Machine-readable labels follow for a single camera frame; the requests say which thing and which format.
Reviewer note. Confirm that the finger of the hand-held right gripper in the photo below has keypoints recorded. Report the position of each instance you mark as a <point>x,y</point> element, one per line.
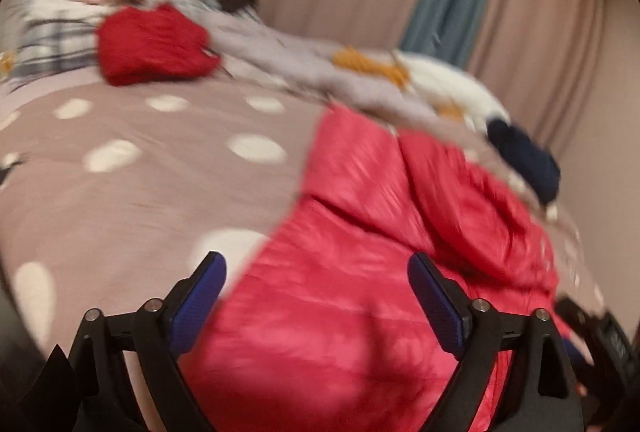
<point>572,309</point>

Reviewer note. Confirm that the white and orange garment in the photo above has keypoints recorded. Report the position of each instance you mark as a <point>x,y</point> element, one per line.
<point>450,84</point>

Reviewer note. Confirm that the red knit garment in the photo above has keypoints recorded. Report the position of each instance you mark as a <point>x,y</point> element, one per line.
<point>150,44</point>

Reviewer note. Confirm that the navy folded garment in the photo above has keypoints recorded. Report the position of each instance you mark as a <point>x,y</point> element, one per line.
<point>530,162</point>

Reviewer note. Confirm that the plaid grey white cloth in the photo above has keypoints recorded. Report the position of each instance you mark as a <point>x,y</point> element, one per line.
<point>55,42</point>

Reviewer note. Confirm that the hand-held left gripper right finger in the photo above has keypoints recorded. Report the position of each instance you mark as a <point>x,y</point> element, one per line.
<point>440,307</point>

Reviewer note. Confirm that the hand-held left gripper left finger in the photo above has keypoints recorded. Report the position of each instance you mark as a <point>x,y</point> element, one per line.
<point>197,307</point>

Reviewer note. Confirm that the grey garment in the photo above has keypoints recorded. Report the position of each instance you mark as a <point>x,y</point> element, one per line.
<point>300,62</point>

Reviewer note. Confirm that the polka dot bed duvet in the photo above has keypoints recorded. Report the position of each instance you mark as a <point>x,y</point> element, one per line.
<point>150,212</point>

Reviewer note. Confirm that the red hooded puffer jacket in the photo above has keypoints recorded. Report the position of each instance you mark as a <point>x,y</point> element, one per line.
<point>350,312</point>

